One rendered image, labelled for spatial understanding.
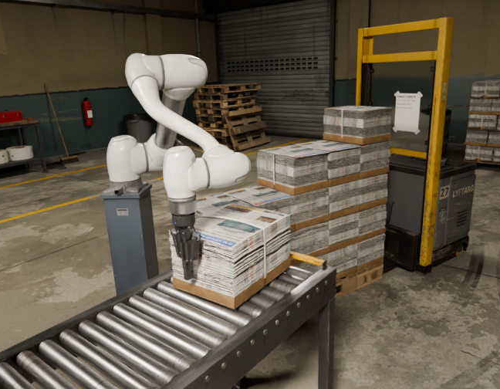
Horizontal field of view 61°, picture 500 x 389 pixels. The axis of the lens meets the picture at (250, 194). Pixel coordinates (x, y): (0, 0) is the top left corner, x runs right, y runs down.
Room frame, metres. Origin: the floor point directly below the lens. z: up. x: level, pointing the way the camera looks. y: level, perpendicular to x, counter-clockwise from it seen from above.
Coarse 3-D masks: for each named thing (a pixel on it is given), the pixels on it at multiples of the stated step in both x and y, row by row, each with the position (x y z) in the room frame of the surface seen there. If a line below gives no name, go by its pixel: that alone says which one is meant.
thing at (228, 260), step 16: (208, 224) 1.46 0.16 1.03; (208, 240) 1.30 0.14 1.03; (224, 240) 1.30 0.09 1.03; (240, 240) 1.29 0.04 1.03; (256, 240) 1.35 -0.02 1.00; (176, 256) 1.39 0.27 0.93; (208, 256) 1.30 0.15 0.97; (224, 256) 1.26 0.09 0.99; (240, 256) 1.27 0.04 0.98; (256, 256) 1.36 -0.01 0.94; (176, 272) 1.40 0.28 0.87; (208, 272) 1.31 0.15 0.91; (224, 272) 1.27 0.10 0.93; (240, 272) 1.28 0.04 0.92; (256, 272) 1.36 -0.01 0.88; (208, 288) 1.31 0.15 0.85; (224, 288) 1.27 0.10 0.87; (240, 288) 1.28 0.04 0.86
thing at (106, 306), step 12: (156, 276) 1.51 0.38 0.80; (168, 276) 1.51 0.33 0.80; (132, 288) 1.42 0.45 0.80; (144, 288) 1.42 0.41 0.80; (156, 288) 1.45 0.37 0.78; (108, 300) 1.34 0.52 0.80; (120, 300) 1.34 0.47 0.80; (84, 312) 1.27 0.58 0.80; (96, 312) 1.26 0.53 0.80; (108, 312) 1.29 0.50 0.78; (60, 324) 1.20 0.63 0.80; (72, 324) 1.20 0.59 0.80; (96, 324) 1.25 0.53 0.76; (36, 336) 1.14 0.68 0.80; (48, 336) 1.14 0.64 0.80; (12, 348) 1.08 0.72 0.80; (24, 348) 1.08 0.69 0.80; (36, 348) 1.10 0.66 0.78; (0, 360) 1.03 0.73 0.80; (12, 360) 1.04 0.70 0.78; (24, 372) 1.06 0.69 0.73
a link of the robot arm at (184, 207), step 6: (168, 198) 1.27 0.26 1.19; (186, 198) 1.26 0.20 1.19; (192, 198) 1.27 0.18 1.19; (168, 204) 1.28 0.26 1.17; (174, 204) 1.26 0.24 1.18; (180, 204) 1.25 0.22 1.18; (186, 204) 1.26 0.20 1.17; (192, 204) 1.27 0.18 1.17; (174, 210) 1.26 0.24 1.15; (180, 210) 1.25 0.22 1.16; (186, 210) 1.25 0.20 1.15; (192, 210) 1.27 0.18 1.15
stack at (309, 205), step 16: (224, 192) 2.59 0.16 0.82; (240, 192) 2.57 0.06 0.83; (256, 192) 2.55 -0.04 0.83; (272, 192) 2.54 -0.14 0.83; (320, 192) 2.56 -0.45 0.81; (336, 192) 2.65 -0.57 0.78; (352, 192) 2.72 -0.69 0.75; (208, 208) 2.26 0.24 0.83; (272, 208) 2.35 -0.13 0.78; (288, 208) 2.42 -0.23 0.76; (304, 208) 2.49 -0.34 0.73; (320, 208) 2.56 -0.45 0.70; (336, 208) 2.65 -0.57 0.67; (320, 224) 2.56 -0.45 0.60; (336, 224) 2.64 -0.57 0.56; (352, 224) 2.73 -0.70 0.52; (304, 240) 2.48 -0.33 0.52; (320, 240) 2.56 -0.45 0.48; (336, 240) 2.64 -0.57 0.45; (320, 256) 2.57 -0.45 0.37; (336, 256) 2.65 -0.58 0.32; (352, 256) 2.73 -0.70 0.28; (336, 272) 2.65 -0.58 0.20; (352, 288) 2.73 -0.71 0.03
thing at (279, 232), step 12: (228, 216) 1.54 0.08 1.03; (240, 216) 1.53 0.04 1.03; (252, 216) 1.53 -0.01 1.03; (264, 216) 1.52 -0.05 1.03; (276, 216) 1.52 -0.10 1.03; (288, 216) 1.53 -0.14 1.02; (276, 228) 1.46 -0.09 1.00; (288, 228) 1.53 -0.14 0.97; (276, 240) 1.46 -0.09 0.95; (288, 240) 1.53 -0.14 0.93; (276, 252) 1.47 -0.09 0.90; (288, 252) 1.54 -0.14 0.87; (276, 264) 1.46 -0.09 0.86
